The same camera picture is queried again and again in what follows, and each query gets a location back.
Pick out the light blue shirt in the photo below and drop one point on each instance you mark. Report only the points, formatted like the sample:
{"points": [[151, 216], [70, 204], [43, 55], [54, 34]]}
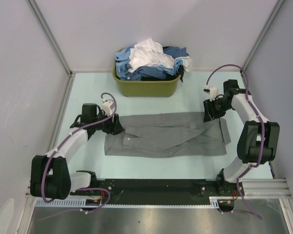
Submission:
{"points": [[122, 67]]}

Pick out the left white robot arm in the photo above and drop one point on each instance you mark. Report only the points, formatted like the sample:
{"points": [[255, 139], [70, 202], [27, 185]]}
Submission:
{"points": [[50, 176]]}

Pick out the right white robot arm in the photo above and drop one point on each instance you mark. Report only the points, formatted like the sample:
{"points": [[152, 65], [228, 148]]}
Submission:
{"points": [[259, 137]]}

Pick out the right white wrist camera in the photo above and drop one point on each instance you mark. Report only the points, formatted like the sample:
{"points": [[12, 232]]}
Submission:
{"points": [[212, 91]]}

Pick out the white slotted cable duct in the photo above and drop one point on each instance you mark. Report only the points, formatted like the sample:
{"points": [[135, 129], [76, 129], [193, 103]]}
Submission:
{"points": [[91, 202]]}

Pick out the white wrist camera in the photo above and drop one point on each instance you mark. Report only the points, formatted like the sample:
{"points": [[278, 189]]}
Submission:
{"points": [[212, 91], [108, 106]]}

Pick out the white shirt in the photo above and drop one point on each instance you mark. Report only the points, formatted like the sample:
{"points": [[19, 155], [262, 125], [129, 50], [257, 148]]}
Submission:
{"points": [[150, 54]]}

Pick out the black garment with button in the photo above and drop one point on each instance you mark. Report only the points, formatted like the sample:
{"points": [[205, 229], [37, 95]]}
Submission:
{"points": [[156, 75]]}

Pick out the aluminium frame rail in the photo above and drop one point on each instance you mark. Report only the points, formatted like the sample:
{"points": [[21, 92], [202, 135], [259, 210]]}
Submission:
{"points": [[266, 189]]}

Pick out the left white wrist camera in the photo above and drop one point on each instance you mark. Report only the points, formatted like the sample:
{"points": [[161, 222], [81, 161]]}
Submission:
{"points": [[108, 106]]}

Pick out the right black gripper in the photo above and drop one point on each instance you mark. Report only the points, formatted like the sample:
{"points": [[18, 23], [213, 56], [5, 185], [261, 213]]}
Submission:
{"points": [[209, 114]]}

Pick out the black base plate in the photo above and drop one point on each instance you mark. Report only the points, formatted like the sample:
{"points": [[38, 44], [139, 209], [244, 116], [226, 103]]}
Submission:
{"points": [[169, 188]]}

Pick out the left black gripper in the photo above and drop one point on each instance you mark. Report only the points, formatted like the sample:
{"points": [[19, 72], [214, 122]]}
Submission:
{"points": [[115, 127]]}

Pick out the olive green laundry basket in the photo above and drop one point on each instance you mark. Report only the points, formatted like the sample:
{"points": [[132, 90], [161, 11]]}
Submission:
{"points": [[145, 88]]}

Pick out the dark blue dotted shirt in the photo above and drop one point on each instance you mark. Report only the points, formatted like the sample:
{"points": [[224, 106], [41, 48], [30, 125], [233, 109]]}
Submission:
{"points": [[152, 64]]}

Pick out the grey long sleeve shirt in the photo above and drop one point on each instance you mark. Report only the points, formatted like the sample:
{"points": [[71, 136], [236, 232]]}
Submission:
{"points": [[169, 135]]}

